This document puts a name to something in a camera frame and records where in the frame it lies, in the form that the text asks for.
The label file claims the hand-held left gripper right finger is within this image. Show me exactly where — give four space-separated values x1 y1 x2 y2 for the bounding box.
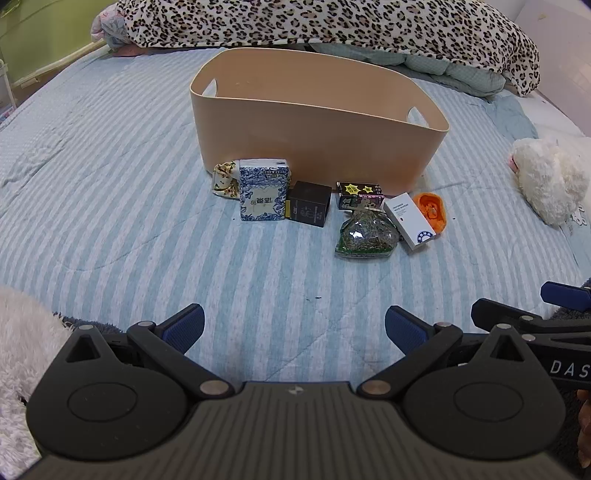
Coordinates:
357 305 537 400

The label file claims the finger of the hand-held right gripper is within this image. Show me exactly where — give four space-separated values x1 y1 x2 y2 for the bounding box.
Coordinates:
540 281 591 308
470 298 591 335

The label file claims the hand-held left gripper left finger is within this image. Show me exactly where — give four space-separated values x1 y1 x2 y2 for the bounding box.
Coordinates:
65 303 236 400

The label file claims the dark grey fluffy cloth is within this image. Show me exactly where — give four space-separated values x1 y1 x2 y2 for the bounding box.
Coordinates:
52 311 127 340

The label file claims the clear bag of green herbs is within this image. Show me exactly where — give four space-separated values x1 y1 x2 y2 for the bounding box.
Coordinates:
334 207 400 260

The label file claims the white rectangular box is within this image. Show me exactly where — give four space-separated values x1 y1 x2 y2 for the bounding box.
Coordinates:
383 191 437 253

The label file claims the white plush toy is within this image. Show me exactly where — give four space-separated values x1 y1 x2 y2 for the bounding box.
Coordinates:
507 137 590 227

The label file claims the orange plastic packet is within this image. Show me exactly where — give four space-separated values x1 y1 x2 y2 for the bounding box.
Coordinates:
412 192 448 236

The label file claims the blue striped bed sheet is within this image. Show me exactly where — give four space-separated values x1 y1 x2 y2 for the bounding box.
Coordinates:
0 45 591 402

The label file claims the black box with yellow stars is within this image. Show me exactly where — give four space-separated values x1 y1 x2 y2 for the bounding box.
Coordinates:
335 181 387 211

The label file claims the gold white patterned packet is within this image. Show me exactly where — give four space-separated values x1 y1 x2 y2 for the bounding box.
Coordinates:
212 160 241 199

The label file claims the blue and white patterned box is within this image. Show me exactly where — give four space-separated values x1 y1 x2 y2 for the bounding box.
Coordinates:
239 158 291 223

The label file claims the small black box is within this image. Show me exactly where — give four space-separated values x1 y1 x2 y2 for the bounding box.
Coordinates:
286 180 332 228

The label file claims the white fluffy cloth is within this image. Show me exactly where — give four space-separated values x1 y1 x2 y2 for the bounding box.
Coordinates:
0 283 71 467

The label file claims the beige plastic storage basket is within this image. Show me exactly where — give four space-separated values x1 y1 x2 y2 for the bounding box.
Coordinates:
189 46 451 195

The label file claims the light blue folded quilt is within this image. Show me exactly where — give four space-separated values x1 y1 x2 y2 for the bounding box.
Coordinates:
305 42 509 99

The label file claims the white shelf rack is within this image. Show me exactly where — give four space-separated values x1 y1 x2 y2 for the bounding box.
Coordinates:
0 59 18 121

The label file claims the pink floral cloth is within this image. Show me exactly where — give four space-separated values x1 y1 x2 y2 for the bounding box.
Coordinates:
89 8 136 49

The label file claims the leopard print blanket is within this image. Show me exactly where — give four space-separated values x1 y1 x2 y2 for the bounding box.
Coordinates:
113 0 541 97

